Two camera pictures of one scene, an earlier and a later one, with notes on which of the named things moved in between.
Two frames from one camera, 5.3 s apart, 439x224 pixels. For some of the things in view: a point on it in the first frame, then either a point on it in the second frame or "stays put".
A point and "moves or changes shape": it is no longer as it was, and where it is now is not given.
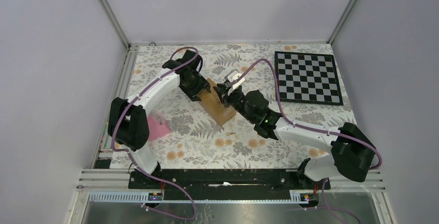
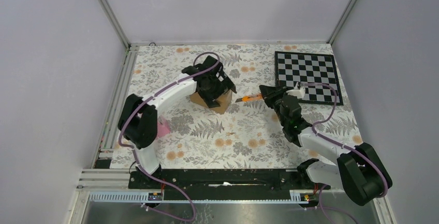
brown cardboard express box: (211, 101) moves or changes shape
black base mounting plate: (223, 182) stays put
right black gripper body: (235, 98) -> (277, 106)
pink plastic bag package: (159, 125) stays put
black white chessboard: (307, 78) stays put
